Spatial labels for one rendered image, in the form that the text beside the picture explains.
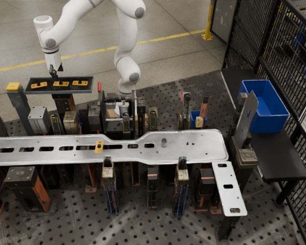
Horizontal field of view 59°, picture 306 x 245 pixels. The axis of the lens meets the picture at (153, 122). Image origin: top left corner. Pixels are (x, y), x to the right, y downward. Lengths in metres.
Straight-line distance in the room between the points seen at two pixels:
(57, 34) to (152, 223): 1.05
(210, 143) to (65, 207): 0.87
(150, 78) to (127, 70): 1.98
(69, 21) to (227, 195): 1.08
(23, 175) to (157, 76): 2.56
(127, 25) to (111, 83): 2.03
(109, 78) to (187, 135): 2.28
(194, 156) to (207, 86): 1.05
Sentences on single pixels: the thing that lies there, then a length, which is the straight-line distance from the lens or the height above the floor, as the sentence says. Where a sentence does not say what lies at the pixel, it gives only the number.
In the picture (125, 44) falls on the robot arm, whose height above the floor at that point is 1.32.
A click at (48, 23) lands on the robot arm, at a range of 1.43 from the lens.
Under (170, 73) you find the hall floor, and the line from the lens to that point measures 3.70.
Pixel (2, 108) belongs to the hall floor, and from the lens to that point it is 3.56.
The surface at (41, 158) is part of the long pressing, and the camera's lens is 1.49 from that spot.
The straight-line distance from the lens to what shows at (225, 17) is 4.14.
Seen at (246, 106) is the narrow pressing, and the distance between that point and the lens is 1.39.
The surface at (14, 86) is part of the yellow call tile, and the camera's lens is 1.72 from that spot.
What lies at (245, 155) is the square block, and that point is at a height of 1.06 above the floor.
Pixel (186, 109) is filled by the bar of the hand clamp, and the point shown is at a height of 1.12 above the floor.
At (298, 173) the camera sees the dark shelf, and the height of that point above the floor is 1.03.
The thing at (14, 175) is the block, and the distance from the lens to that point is 1.44.
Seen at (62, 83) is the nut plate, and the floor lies 1.16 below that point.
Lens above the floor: 2.11
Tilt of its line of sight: 45 degrees down
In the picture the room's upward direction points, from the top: 1 degrees clockwise
